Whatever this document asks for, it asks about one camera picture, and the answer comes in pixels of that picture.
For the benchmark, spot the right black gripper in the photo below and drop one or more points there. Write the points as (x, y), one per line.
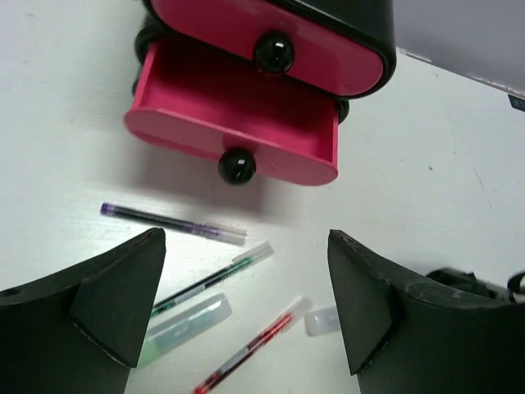
(464, 281)

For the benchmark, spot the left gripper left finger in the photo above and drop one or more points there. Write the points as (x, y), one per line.
(81, 330)

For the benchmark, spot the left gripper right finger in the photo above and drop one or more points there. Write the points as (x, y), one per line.
(405, 333)

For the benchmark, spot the pink top drawer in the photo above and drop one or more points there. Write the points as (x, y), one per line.
(266, 45)

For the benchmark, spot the green highlighter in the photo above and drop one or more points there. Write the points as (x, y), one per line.
(183, 327)

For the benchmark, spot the orange highlighter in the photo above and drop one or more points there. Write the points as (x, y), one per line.
(322, 321)

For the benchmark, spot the red gel pen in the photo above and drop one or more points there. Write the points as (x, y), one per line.
(282, 324)

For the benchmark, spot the green gel pen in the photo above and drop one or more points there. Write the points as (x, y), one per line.
(239, 263)

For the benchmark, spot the purple gel pen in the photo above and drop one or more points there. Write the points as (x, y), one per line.
(208, 230)

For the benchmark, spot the black drawer cabinet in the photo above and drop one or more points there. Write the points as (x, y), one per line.
(352, 28)

